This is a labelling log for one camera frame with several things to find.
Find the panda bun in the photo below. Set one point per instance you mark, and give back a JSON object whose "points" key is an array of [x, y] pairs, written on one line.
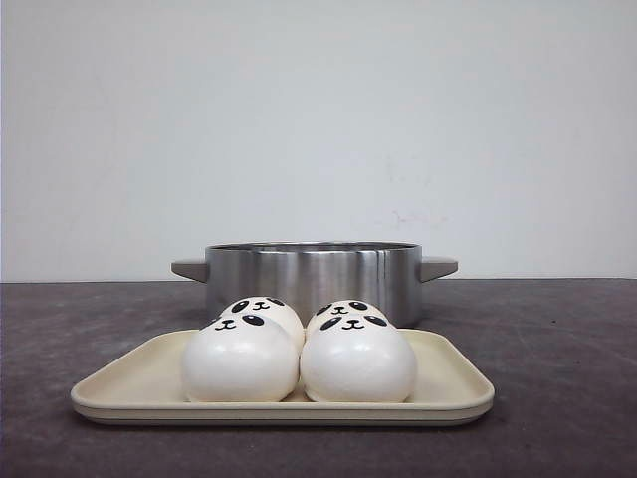
{"points": [[345, 307], [276, 310], [358, 358], [240, 357]]}

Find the stainless steel steamer pot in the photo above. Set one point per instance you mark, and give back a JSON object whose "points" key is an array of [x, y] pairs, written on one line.
{"points": [[309, 275]]}

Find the cream rectangular tray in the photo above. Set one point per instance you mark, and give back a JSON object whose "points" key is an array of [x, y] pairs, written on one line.
{"points": [[143, 387]]}

